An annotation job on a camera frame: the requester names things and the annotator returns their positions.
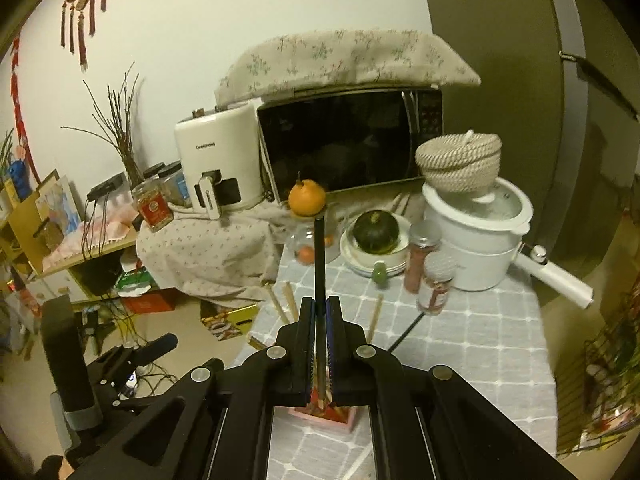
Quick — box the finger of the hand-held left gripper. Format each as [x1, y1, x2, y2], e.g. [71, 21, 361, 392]
[131, 333, 179, 367]

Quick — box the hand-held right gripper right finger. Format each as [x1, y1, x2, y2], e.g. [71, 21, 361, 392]
[324, 296, 577, 480]

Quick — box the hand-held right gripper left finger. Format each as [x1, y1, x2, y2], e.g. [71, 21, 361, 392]
[65, 296, 321, 480]

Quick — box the pink utensil holder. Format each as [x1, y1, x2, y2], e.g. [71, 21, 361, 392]
[287, 402, 360, 435]

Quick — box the orange cardboard box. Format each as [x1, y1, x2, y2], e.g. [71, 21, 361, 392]
[121, 287, 177, 314]

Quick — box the yellow black cardboard box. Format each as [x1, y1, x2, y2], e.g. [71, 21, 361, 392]
[200, 300, 262, 344]

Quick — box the white bowl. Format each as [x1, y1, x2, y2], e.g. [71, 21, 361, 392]
[339, 215, 417, 279]

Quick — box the clear glass jar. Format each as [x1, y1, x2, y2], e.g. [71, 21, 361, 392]
[286, 210, 347, 267]

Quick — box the floral side table cloth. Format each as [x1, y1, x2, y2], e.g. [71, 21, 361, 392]
[136, 199, 292, 307]

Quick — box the red spice jar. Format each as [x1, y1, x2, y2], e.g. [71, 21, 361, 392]
[404, 219, 444, 294]
[416, 252, 457, 317]

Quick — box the dark green squash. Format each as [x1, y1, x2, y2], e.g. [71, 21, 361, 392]
[353, 211, 400, 255]

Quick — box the wooden shelf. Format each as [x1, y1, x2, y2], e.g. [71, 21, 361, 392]
[0, 175, 142, 283]

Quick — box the pink mat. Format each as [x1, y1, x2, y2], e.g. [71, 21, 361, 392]
[44, 204, 142, 267]

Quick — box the red labelled glass jar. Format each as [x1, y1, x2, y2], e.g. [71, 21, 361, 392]
[131, 180, 175, 233]

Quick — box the orange fruit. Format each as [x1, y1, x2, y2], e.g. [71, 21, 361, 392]
[288, 174, 327, 217]

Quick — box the grey checkered tablecloth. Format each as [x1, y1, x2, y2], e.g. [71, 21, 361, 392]
[247, 247, 558, 480]

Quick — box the framed picture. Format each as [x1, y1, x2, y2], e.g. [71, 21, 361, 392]
[34, 174, 84, 252]

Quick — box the dark lidded glass jar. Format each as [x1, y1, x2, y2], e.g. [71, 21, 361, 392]
[159, 161, 190, 207]

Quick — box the black power adapter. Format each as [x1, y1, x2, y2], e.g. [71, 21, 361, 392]
[86, 172, 129, 202]

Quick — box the white electric pot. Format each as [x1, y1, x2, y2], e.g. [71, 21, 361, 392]
[421, 176, 595, 311]

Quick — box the black microwave oven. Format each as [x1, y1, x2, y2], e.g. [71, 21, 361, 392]
[256, 87, 445, 202]

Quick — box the white air fryer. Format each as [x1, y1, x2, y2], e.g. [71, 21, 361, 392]
[174, 102, 267, 221]

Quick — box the dry twig bundle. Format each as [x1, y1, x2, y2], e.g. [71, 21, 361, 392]
[61, 62, 144, 187]

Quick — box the rack of colourful packets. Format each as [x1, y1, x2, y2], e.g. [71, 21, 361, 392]
[556, 240, 640, 461]

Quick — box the floral microwave cover cloth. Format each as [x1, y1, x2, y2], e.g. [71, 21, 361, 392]
[215, 27, 482, 111]

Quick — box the dark olive refrigerator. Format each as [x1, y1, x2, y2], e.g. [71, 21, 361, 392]
[417, 0, 640, 281]

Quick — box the woven rope basket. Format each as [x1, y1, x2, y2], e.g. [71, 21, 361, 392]
[415, 130, 503, 195]

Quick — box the red wall decoration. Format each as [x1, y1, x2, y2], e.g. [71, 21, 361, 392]
[9, 35, 42, 183]

